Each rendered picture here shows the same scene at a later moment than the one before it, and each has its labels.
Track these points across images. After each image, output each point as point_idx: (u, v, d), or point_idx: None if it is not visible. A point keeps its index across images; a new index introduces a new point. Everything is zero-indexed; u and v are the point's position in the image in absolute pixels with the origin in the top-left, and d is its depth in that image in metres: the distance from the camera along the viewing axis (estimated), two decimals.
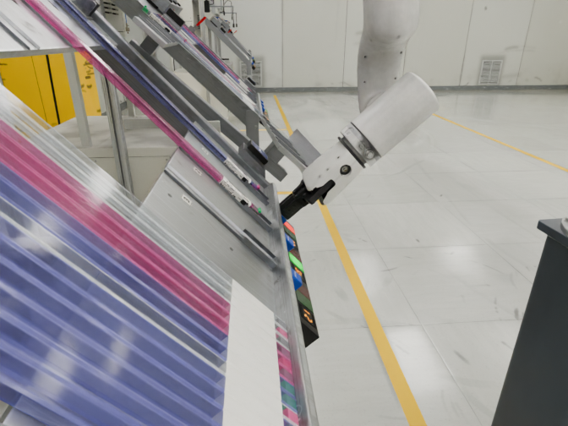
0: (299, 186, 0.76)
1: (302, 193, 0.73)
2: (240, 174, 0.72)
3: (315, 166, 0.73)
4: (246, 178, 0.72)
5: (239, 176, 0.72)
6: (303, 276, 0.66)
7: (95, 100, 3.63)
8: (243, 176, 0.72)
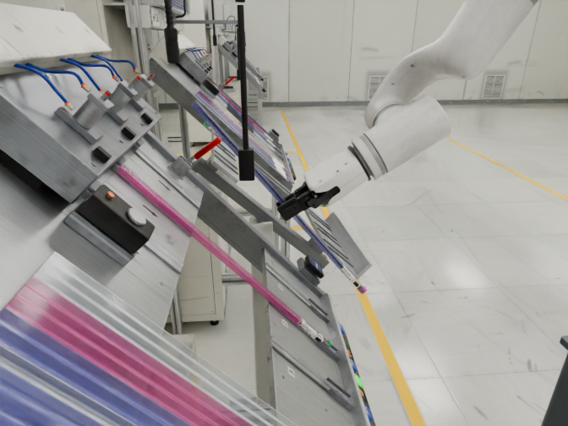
0: None
1: (307, 195, 0.78)
2: (352, 279, 0.83)
3: None
4: (357, 282, 0.83)
5: (352, 281, 0.83)
6: (364, 395, 0.78)
7: None
8: (355, 281, 0.83)
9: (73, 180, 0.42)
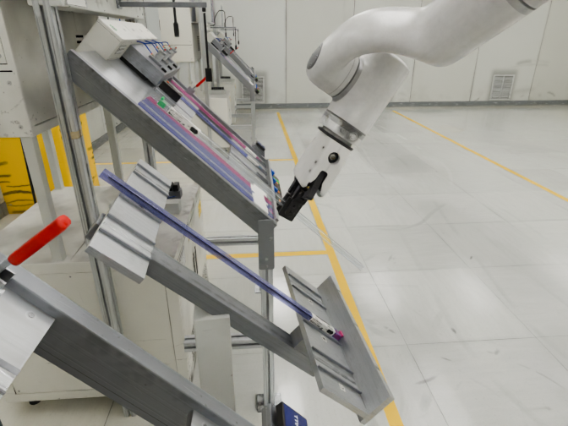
0: (293, 183, 0.76)
1: (298, 192, 0.72)
2: (324, 327, 0.74)
3: (303, 161, 0.73)
4: (330, 330, 0.74)
5: (324, 329, 0.74)
6: None
7: (86, 137, 3.32)
8: (328, 328, 0.74)
9: None
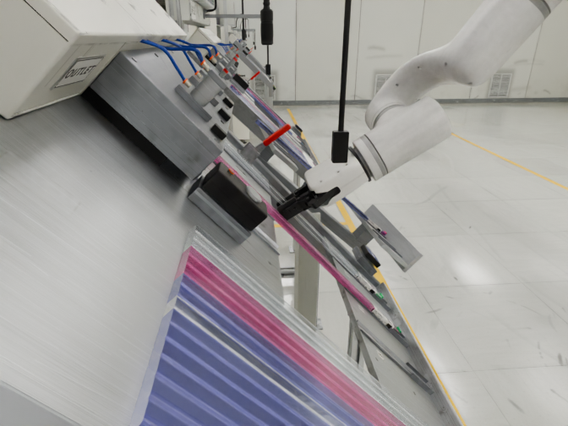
0: None
1: (307, 195, 0.78)
2: (375, 226, 1.17)
3: None
4: (379, 228, 1.17)
5: (375, 227, 1.17)
6: None
7: None
8: (378, 227, 1.17)
9: (197, 156, 0.42)
